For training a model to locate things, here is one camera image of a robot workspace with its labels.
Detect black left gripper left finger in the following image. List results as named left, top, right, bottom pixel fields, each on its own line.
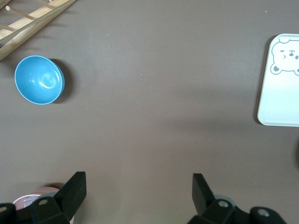
left=0, top=171, right=86, bottom=224

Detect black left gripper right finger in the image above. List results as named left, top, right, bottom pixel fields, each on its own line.
left=186, top=173, right=288, bottom=224

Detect pink bowl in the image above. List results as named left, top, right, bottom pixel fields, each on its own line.
left=11, top=186, right=76, bottom=224

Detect clear ice cubes pile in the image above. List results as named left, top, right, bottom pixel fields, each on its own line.
left=22, top=196, right=42, bottom=208

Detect brown table mat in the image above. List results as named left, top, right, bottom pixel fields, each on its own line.
left=0, top=0, right=299, bottom=224

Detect blue bowl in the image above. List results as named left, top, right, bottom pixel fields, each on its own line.
left=14, top=55, right=66, bottom=105

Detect cream bear print tray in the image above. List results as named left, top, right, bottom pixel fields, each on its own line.
left=256, top=34, right=299, bottom=127

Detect wooden dish rack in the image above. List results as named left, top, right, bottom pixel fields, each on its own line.
left=0, top=0, right=78, bottom=62

